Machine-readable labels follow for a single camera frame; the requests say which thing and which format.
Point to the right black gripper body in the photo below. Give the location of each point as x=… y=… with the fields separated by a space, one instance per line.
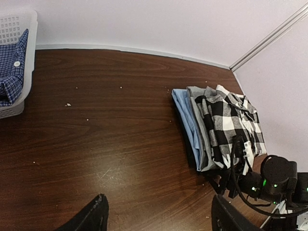
x=222 y=180

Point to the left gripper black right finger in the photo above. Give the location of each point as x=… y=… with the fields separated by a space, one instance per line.
x=225 y=217

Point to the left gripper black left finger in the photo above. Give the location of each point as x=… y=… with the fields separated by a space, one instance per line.
x=92 y=217

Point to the grey collared shirt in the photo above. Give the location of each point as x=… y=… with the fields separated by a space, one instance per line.
x=206 y=162

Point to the black white plaid shirt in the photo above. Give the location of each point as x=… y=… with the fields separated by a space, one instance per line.
x=221 y=115

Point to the light blue shirt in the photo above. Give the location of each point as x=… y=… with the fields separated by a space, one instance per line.
x=180 y=97

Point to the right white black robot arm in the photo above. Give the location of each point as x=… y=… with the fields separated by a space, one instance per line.
x=278 y=191

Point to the blue patterned shirt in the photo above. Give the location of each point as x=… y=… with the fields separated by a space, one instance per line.
x=12 y=65

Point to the white plastic mesh basket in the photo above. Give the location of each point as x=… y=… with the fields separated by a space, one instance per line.
x=18 y=34

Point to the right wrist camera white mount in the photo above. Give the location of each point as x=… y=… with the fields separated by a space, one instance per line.
x=243 y=155

